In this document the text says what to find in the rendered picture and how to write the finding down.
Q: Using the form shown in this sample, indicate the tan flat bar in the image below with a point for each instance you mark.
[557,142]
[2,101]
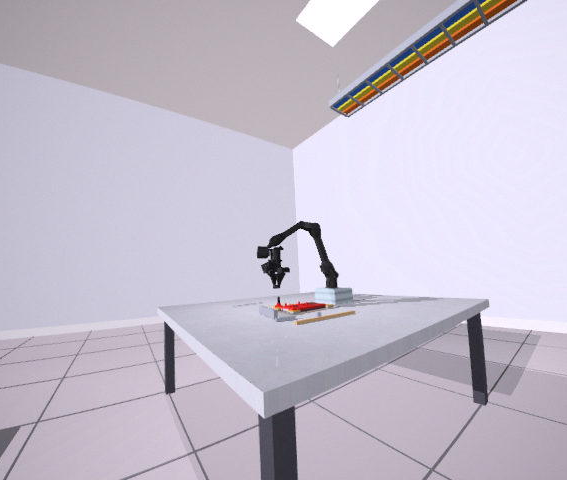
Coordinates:
[324,317]

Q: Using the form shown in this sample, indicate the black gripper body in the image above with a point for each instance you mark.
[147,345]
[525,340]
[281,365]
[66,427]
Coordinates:
[278,267]

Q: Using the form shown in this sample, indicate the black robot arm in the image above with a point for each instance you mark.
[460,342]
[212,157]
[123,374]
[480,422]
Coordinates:
[314,229]

